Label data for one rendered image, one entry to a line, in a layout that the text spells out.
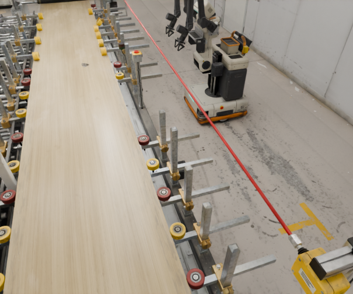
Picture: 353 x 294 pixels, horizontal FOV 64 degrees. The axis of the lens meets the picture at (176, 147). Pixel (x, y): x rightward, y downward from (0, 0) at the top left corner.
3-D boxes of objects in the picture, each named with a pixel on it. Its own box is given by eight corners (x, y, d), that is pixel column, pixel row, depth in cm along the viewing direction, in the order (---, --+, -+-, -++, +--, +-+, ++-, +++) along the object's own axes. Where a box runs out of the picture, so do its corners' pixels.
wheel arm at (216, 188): (226, 186, 177) (227, 181, 174) (229, 189, 174) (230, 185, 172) (160, 203, 167) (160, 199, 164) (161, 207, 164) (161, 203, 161)
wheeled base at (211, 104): (226, 92, 410) (228, 76, 394) (247, 116, 364) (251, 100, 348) (182, 100, 395) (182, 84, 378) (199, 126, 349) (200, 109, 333)
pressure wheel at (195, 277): (206, 293, 128) (208, 282, 120) (189, 299, 126) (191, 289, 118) (199, 276, 134) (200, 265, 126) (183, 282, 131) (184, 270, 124)
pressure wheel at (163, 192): (163, 212, 161) (162, 199, 154) (154, 203, 166) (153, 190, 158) (173, 205, 165) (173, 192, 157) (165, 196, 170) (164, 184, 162)
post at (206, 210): (203, 252, 161) (209, 200, 129) (205, 258, 158) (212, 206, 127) (197, 254, 160) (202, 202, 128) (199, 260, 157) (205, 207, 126)
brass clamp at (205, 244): (202, 226, 156) (202, 220, 152) (212, 247, 146) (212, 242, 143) (191, 228, 154) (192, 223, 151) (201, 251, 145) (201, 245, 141)
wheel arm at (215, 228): (246, 218, 159) (247, 213, 156) (249, 223, 157) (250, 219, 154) (172, 240, 149) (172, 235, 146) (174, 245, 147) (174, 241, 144)
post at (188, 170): (188, 217, 178) (191, 163, 147) (189, 221, 176) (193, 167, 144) (182, 219, 178) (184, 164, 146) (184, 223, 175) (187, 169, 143)
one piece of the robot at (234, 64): (224, 86, 396) (231, 25, 341) (242, 107, 357) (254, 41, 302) (202, 90, 389) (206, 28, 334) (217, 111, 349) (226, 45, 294)
